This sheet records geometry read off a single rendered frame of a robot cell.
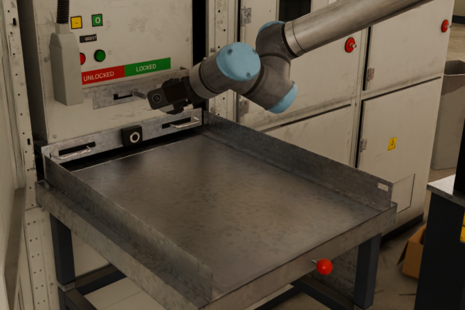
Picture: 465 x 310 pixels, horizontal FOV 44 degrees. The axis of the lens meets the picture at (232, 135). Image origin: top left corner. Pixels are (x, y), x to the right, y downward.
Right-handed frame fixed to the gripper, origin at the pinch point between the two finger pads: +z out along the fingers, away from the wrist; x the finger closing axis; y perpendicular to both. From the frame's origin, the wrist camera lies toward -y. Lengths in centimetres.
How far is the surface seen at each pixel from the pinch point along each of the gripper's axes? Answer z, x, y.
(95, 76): 9.4, 13.3, -10.0
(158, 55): 8.0, 15.9, 10.9
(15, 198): 13.5, -12.3, -38.8
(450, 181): -29, -48, 73
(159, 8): 1.3, 27.5, 11.9
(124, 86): 7.7, 8.5, -3.3
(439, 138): 75, -48, 238
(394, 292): 37, -96, 108
